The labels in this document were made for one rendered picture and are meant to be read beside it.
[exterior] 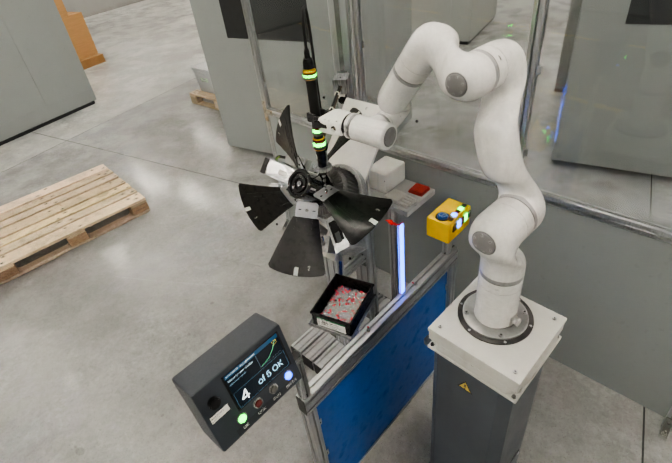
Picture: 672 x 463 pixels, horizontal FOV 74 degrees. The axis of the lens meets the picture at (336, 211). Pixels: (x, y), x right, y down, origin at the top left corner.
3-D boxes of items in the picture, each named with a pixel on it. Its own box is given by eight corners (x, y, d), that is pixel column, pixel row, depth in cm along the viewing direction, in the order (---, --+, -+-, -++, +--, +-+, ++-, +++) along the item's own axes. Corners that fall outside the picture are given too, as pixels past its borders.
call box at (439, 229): (447, 217, 186) (448, 196, 180) (469, 226, 180) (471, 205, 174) (425, 237, 177) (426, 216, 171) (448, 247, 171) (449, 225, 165)
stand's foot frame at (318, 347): (362, 291, 289) (361, 282, 285) (420, 324, 263) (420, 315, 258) (292, 354, 255) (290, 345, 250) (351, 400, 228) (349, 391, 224)
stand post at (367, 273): (368, 319, 270) (352, 150, 204) (380, 326, 265) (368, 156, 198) (363, 323, 268) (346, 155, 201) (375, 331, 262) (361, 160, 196)
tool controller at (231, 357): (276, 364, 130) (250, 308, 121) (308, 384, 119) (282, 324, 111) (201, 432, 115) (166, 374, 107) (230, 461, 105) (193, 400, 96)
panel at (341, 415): (441, 358, 229) (446, 263, 191) (443, 360, 228) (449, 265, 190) (332, 492, 183) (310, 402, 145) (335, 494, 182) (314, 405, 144)
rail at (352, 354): (448, 257, 194) (449, 243, 189) (457, 261, 191) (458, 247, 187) (299, 409, 144) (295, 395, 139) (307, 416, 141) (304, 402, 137)
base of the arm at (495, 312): (541, 315, 134) (552, 270, 123) (504, 352, 125) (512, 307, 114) (486, 283, 147) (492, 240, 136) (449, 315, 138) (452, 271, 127)
